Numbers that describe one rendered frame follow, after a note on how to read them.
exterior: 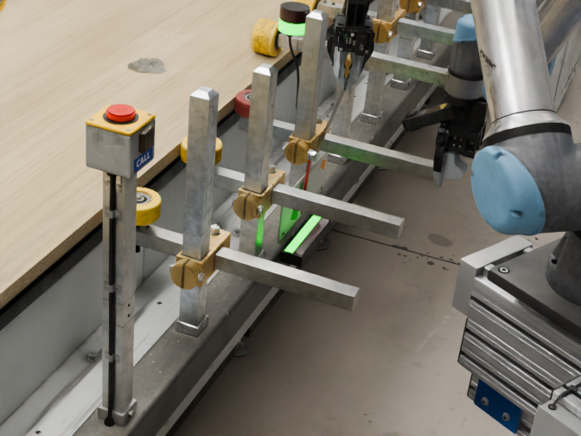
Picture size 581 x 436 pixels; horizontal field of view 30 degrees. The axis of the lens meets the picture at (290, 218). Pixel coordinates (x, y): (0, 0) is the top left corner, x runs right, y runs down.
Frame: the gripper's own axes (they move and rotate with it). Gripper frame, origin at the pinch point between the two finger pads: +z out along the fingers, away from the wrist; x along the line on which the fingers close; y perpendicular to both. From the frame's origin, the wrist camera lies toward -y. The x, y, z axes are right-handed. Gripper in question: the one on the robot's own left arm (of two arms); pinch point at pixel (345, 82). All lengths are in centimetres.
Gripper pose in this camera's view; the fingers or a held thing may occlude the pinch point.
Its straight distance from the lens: 215.0
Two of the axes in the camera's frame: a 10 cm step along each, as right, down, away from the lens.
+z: -0.9, 8.6, 5.0
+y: -0.4, 5.0, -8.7
